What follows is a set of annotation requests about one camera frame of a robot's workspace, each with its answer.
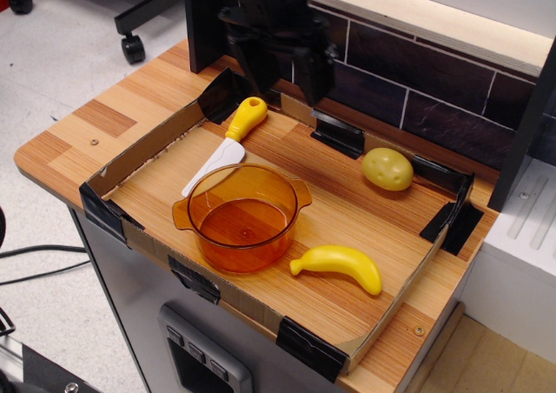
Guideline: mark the cardboard fence with black tape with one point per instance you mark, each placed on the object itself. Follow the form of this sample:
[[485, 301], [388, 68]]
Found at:
[[317, 331]]

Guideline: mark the grey control panel with buttons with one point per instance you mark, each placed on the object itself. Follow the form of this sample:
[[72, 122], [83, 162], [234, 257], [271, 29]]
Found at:
[[201, 364]]

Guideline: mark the black vertical post right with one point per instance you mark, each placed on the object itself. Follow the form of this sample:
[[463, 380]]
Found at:
[[529, 136]]

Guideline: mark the yellow toy banana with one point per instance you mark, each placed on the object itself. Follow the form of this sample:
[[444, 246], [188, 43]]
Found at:
[[343, 260]]

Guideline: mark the orange transparent plastic pot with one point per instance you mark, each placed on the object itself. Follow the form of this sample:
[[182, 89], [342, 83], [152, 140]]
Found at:
[[243, 215]]

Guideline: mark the black chair base with caster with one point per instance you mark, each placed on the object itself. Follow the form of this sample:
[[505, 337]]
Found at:
[[134, 17]]

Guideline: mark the yellow handled white toy knife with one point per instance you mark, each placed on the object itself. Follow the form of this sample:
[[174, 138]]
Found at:
[[250, 113]]

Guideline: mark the black caster wheel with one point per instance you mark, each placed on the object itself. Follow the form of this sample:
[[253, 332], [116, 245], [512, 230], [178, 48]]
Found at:
[[21, 7]]

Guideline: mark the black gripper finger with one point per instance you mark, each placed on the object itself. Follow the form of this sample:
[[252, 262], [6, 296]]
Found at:
[[259, 65], [314, 73]]

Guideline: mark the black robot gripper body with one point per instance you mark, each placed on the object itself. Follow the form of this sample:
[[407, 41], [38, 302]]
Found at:
[[282, 25]]

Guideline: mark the yellow toy potato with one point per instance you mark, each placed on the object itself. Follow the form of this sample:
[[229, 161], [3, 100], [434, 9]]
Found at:
[[387, 169]]

